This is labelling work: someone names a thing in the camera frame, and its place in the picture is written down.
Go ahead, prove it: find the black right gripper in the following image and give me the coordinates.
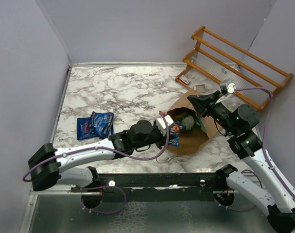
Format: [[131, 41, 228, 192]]
[[189, 90, 238, 135]]

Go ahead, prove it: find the blue M&Ms candy packet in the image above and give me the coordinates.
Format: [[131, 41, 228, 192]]
[[168, 122, 186, 147]]

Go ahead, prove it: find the yellow green candy packet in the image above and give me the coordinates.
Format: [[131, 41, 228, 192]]
[[175, 111, 195, 132]]

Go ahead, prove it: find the brown paper bag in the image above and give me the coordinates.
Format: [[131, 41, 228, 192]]
[[167, 90, 223, 157]]

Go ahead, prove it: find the blue salt vinegar chips bag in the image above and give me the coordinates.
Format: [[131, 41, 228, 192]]
[[89, 111, 115, 139]]

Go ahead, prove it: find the blue Burts chips bag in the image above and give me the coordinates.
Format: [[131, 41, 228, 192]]
[[76, 117, 93, 141]]

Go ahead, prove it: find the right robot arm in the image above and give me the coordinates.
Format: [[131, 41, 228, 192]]
[[187, 91, 295, 233]]

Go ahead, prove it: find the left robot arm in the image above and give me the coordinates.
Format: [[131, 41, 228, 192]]
[[22, 116, 174, 192]]

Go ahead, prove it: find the open small cardboard box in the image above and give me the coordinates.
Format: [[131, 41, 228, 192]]
[[193, 84, 208, 94]]

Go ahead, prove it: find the green snack packet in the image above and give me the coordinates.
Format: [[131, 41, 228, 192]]
[[194, 114, 207, 133]]

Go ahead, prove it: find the small red white box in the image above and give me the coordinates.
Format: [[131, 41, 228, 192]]
[[178, 75, 191, 85]]

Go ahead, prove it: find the wooden two-tier rack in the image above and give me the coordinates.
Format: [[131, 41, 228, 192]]
[[175, 26, 293, 111]]

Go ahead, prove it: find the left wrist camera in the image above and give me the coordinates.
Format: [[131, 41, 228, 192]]
[[156, 112, 174, 136]]

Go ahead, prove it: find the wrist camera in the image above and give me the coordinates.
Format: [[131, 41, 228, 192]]
[[216, 79, 236, 104], [156, 112, 174, 136]]

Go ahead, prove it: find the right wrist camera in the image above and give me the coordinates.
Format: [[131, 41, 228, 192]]
[[216, 79, 236, 104]]

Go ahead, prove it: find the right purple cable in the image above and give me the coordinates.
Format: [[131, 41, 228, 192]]
[[217, 86, 295, 212]]

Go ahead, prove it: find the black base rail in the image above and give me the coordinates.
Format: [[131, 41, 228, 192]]
[[71, 168, 230, 202]]

